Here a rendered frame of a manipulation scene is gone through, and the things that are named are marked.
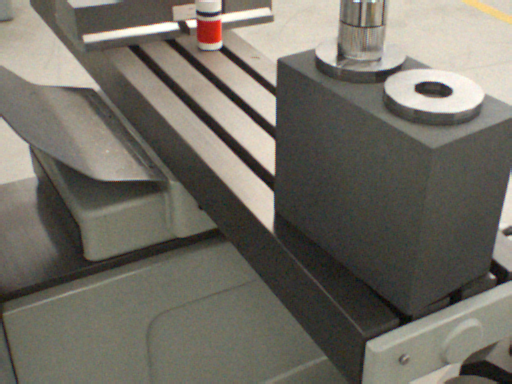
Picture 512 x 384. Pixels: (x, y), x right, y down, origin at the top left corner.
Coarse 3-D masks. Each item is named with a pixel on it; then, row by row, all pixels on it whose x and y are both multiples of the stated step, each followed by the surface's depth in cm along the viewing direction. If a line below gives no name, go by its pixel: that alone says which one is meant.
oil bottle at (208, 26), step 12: (204, 0) 118; (216, 0) 119; (204, 12) 119; (216, 12) 120; (204, 24) 120; (216, 24) 121; (204, 36) 122; (216, 36) 122; (204, 48) 123; (216, 48) 123
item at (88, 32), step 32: (64, 0) 121; (96, 0) 120; (128, 0) 120; (160, 0) 123; (192, 0) 126; (224, 0) 129; (256, 0) 132; (96, 32) 120; (128, 32) 123; (160, 32) 124; (192, 32) 127
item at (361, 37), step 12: (348, 12) 70; (360, 12) 70; (372, 12) 70; (384, 12) 71; (348, 24) 71; (360, 24) 70; (372, 24) 70; (384, 24) 71; (348, 36) 71; (360, 36) 71; (372, 36) 71; (384, 36) 72; (348, 48) 72; (360, 48) 72; (372, 48) 72; (384, 48) 73; (360, 60) 72; (372, 60) 73
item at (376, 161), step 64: (320, 64) 73; (384, 64) 72; (320, 128) 73; (384, 128) 66; (448, 128) 65; (320, 192) 77; (384, 192) 69; (448, 192) 66; (384, 256) 72; (448, 256) 71
